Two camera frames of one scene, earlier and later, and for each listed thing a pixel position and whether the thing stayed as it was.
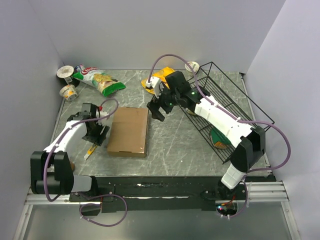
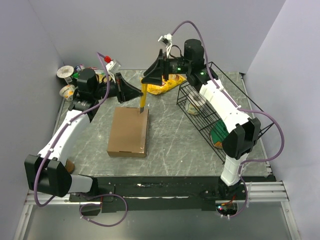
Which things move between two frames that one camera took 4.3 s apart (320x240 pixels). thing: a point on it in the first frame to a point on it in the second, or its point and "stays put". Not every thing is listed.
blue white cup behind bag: [78, 68] stays put
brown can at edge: [72, 166] stays put
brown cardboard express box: [128, 133] stays put
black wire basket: [217, 85] stays put
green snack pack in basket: [219, 140] stays put
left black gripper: [98, 138] to [124, 92]
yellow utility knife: [90, 151] to [143, 97]
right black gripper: [154, 105] to [154, 73]
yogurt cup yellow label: [68, 91] stays put
